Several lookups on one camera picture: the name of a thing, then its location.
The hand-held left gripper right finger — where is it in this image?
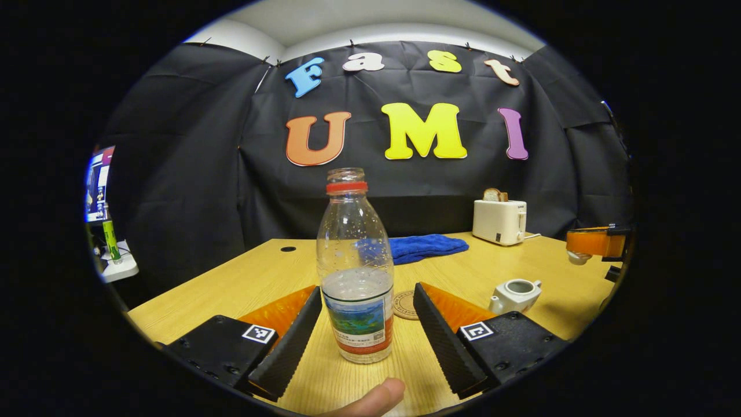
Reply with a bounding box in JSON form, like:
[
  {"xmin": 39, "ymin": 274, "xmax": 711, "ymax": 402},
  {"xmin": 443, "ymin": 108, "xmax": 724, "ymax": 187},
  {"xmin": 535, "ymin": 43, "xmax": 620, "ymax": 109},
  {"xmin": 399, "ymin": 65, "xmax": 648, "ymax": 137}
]
[{"xmin": 413, "ymin": 281, "xmax": 569, "ymax": 400}]

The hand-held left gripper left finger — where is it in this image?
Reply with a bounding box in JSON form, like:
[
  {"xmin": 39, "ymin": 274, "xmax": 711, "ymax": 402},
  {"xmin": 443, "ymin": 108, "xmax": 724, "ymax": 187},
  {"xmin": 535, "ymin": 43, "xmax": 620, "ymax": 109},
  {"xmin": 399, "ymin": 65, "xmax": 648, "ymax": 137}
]
[{"xmin": 165, "ymin": 285, "xmax": 323, "ymax": 402}]

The clear plastic water bottle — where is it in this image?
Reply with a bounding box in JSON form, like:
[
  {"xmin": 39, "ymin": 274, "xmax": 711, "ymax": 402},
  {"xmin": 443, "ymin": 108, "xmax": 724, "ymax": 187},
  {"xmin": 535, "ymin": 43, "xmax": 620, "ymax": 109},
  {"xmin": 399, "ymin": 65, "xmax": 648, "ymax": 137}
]
[{"xmin": 316, "ymin": 168, "xmax": 395, "ymax": 364}]

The round wooden coaster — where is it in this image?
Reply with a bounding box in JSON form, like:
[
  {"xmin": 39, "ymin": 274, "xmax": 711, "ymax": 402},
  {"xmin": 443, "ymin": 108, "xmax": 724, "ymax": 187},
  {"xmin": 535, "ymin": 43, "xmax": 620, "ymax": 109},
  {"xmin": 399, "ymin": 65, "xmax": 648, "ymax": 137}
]
[{"xmin": 392, "ymin": 291, "xmax": 420, "ymax": 320}]

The green bottle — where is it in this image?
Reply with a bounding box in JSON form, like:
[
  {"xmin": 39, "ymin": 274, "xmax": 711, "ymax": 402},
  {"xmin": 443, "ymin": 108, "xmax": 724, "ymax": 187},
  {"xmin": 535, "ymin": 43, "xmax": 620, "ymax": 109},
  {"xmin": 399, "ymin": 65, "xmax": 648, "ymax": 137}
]
[{"xmin": 102, "ymin": 219, "xmax": 122, "ymax": 262}]

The white toaster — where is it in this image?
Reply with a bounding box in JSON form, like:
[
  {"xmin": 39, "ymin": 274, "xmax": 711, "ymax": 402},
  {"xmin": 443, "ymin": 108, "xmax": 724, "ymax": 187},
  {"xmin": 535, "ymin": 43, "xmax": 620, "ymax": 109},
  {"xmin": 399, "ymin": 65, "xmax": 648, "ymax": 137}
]
[{"xmin": 472, "ymin": 199, "xmax": 527, "ymax": 247}]

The black backdrop cloth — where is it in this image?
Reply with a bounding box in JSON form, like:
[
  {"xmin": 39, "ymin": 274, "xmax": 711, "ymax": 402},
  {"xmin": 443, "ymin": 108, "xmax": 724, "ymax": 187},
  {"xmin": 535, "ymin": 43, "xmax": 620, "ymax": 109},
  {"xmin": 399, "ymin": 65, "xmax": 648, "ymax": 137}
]
[{"xmin": 98, "ymin": 41, "xmax": 634, "ymax": 302}]

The blue towel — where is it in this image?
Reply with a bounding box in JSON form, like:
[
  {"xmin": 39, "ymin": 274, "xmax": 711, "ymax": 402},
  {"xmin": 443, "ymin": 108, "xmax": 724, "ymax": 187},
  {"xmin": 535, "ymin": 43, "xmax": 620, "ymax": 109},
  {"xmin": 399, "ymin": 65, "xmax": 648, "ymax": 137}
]
[{"xmin": 389, "ymin": 233, "xmax": 469, "ymax": 266}]

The white ceramic teacup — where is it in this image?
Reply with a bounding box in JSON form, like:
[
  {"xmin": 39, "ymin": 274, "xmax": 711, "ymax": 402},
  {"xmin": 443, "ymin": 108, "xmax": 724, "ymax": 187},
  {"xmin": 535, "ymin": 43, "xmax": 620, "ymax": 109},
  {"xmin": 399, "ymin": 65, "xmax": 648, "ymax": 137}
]
[{"xmin": 488, "ymin": 279, "xmax": 543, "ymax": 315}]

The computer monitor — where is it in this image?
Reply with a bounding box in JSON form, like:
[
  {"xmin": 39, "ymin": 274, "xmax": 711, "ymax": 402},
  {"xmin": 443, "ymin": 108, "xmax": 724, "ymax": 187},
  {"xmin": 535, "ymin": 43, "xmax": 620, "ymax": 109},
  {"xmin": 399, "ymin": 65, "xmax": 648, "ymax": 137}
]
[{"xmin": 86, "ymin": 146, "xmax": 115, "ymax": 224}]

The white side table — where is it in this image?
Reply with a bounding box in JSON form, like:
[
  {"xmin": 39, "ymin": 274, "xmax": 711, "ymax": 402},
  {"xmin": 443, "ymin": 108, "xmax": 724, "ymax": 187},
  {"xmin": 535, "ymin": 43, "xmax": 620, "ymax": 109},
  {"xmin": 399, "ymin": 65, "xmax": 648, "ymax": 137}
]
[{"xmin": 96, "ymin": 240, "xmax": 140, "ymax": 283}]

